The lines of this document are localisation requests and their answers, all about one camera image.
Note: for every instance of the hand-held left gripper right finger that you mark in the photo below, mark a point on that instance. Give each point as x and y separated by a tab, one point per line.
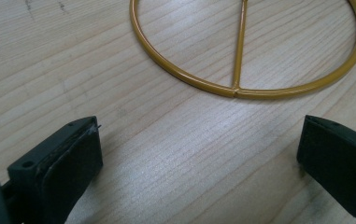
337	161

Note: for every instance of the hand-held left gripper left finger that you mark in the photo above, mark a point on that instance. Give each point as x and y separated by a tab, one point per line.
57	168

